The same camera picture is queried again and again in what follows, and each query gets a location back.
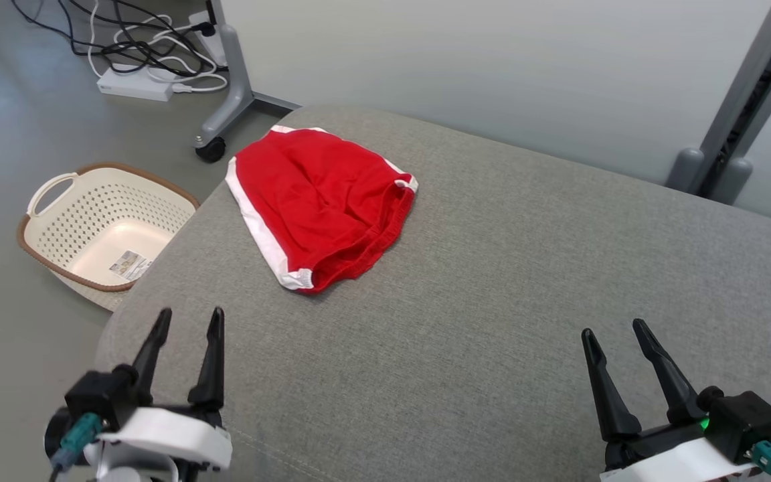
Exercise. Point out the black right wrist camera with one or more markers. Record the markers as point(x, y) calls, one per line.
point(747, 422)

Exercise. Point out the grey partition post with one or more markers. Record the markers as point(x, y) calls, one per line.
point(747, 80)

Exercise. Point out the grey partition foot with caster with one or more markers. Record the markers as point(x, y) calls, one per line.
point(235, 80)

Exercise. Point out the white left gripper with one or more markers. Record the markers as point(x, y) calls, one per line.
point(171, 435)

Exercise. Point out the paper label sticker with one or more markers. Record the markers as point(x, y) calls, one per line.
point(130, 265)

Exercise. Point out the cream perforated laundry basket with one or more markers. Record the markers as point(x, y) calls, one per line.
point(104, 221)

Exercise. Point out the red white-striped shorts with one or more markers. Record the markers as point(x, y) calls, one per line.
point(312, 201)

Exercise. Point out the white power strip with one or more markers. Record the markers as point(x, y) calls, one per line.
point(134, 85)

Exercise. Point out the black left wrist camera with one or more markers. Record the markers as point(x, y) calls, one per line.
point(98, 398)

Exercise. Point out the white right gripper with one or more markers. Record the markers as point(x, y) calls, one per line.
point(673, 462)

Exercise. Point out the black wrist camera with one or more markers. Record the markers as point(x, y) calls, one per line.
point(747, 422)
point(98, 398)

